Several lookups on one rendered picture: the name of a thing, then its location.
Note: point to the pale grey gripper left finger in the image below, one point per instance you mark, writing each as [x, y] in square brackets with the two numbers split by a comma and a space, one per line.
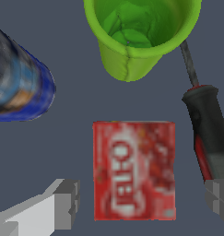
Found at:
[49, 209]

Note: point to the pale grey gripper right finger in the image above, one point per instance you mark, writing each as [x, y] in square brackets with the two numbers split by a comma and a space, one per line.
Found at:
[219, 196]

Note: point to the black and red screwdriver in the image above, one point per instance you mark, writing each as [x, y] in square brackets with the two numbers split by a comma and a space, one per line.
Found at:
[207, 123]

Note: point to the red gelatin box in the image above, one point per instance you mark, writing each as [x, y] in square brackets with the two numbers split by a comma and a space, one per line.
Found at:
[135, 170]

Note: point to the blue can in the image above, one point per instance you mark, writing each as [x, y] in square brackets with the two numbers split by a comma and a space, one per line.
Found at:
[18, 83]

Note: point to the green cup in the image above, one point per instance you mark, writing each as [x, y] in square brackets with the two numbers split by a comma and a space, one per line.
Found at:
[138, 58]

